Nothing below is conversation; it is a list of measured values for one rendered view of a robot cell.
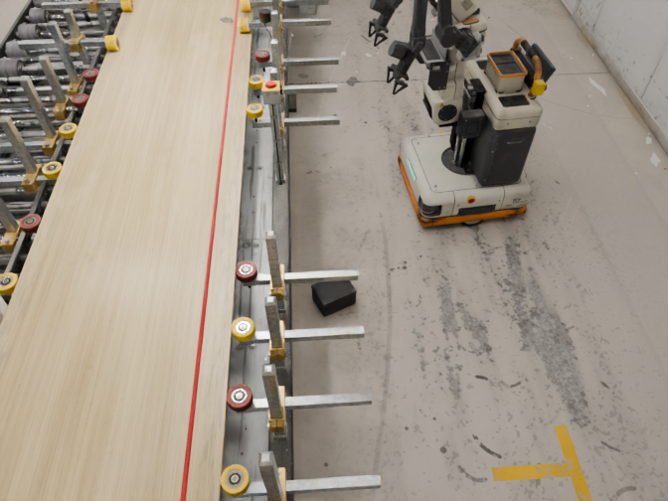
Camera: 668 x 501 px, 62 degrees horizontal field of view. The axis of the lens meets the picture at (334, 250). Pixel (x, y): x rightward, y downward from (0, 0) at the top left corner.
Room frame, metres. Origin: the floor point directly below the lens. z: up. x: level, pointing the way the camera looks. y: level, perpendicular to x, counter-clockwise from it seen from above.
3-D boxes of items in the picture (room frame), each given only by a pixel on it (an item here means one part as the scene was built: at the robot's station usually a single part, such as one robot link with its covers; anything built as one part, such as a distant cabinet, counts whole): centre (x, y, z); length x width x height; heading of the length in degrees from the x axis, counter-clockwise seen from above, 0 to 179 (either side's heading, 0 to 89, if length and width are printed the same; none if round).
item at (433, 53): (2.56, -0.51, 0.99); 0.28 x 0.16 x 0.22; 9
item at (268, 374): (0.73, 0.18, 0.90); 0.04 x 0.04 x 0.48; 3
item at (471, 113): (2.52, -0.65, 0.68); 0.28 x 0.27 x 0.25; 9
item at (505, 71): (2.63, -0.91, 0.87); 0.23 x 0.15 x 0.11; 9
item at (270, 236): (1.23, 0.21, 0.90); 0.04 x 0.04 x 0.48; 3
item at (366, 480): (0.53, 0.08, 0.80); 0.43 x 0.03 x 0.04; 93
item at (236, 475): (0.52, 0.28, 0.85); 0.08 x 0.08 x 0.11
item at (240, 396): (0.77, 0.30, 0.85); 0.08 x 0.08 x 0.11
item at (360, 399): (0.78, 0.10, 0.83); 0.43 x 0.03 x 0.04; 93
